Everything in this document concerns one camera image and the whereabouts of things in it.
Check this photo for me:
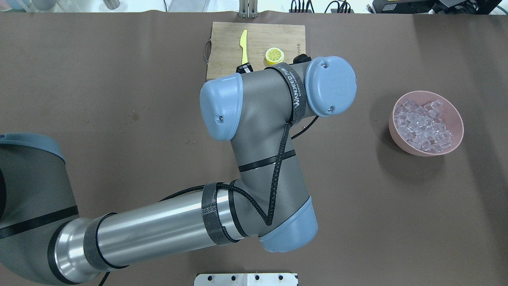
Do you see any pink bowl of ice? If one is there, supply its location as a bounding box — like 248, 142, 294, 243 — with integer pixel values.
389, 91, 464, 157

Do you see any yellow plastic knife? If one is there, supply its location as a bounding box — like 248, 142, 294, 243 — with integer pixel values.
239, 29, 248, 65

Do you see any bamboo cutting board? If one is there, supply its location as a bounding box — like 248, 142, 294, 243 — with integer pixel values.
206, 21, 310, 80

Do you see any yellow lemon slice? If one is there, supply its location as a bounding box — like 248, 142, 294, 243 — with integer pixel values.
265, 47, 285, 66

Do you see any aluminium frame post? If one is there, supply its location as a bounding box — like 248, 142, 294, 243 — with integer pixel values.
239, 0, 259, 19

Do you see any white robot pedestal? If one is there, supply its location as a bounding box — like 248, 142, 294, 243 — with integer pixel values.
194, 272, 300, 286

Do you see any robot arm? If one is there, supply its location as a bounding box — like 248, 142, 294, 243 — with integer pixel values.
1, 56, 357, 286

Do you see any black monitor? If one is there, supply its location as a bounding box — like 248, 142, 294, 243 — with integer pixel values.
372, 0, 501, 15

